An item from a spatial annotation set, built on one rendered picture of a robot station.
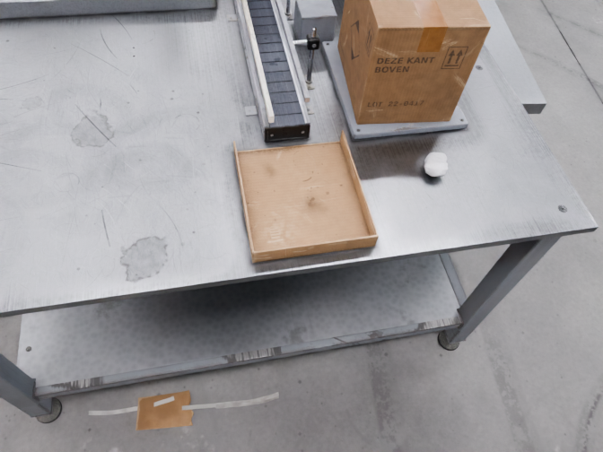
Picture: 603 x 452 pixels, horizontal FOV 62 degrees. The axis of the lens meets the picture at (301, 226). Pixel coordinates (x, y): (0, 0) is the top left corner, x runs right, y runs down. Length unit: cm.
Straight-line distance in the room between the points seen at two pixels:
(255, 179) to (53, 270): 45
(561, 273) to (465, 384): 67
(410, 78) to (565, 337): 130
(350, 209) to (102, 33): 86
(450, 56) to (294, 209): 47
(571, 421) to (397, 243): 115
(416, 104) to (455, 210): 27
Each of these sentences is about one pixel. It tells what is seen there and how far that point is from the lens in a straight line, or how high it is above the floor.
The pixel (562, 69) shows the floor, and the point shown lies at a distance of 325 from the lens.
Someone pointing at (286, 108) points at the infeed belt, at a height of 88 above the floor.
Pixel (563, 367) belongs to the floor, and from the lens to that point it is 211.
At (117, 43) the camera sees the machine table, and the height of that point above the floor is 83.
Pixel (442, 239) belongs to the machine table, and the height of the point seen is 83.
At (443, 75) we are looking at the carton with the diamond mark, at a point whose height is 100.
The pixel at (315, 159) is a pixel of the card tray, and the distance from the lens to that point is 118.
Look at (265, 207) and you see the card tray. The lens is 109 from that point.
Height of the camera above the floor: 172
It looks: 56 degrees down
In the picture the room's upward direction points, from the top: 7 degrees clockwise
